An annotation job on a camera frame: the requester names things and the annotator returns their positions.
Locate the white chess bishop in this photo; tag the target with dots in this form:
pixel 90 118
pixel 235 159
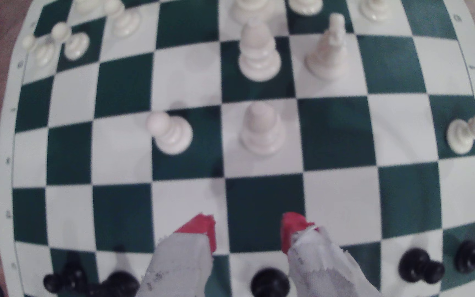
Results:
pixel 259 57

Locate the green and white chess mat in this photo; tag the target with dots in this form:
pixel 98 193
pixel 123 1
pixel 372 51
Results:
pixel 402 123

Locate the white chess knight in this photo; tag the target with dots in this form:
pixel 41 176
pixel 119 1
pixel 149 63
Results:
pixel 328 57

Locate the white chess pawn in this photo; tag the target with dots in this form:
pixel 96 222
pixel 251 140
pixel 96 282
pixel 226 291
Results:
pixel 126 22
pixel 377 10
pixel 173 136
pixel 76 45
pixel 462 136
pixel 305 6
pixel 45 53

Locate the white chess queen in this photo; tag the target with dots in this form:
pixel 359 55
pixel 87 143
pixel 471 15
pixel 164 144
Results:
pixel 254 10

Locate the black chess knight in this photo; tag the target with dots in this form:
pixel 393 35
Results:
pixel 118 284

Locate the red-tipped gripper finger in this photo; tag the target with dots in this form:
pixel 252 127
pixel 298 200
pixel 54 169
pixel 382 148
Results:
pixel 184 260
pixel 324 268

